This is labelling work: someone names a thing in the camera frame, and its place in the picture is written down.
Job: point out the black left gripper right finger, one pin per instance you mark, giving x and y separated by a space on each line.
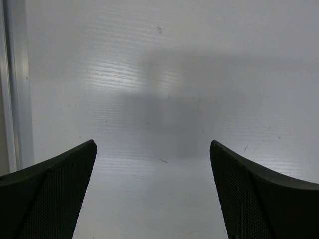
260 203

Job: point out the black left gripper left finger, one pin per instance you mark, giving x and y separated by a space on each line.
43 201

